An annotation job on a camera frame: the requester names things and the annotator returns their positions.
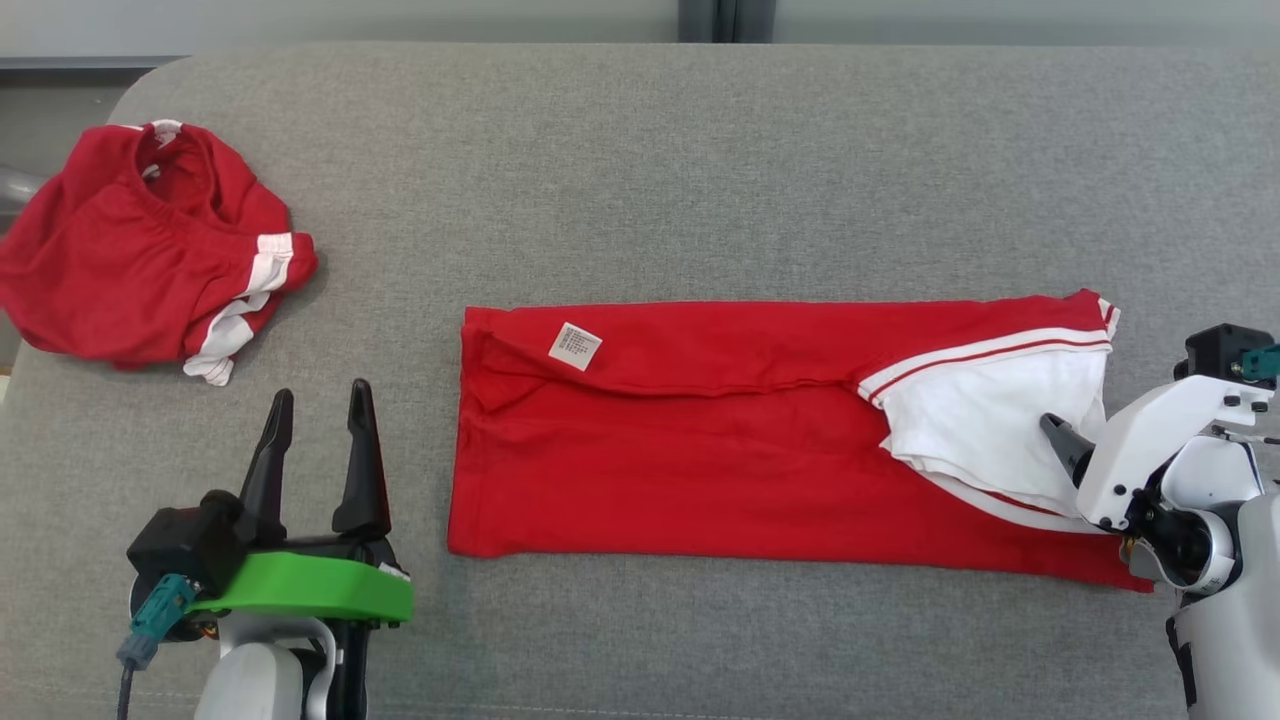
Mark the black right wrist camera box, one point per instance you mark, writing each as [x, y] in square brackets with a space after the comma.
[1225, 350]

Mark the red shorts white stripe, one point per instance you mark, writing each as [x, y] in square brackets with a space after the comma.
[110, 260]

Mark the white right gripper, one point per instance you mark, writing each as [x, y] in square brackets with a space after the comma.
[1150, 430]

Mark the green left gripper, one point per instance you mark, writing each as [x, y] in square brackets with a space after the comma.
[310, 585]

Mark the red basketball jersey white trim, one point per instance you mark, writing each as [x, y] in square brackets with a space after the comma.
[700, 460]

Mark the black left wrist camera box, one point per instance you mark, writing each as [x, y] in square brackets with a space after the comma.
[185, 540]

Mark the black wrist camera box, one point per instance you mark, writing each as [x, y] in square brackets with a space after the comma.
[1225, 350]
[185, 540]

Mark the teal left camera connector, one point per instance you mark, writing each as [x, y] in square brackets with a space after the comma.
[155, 620]

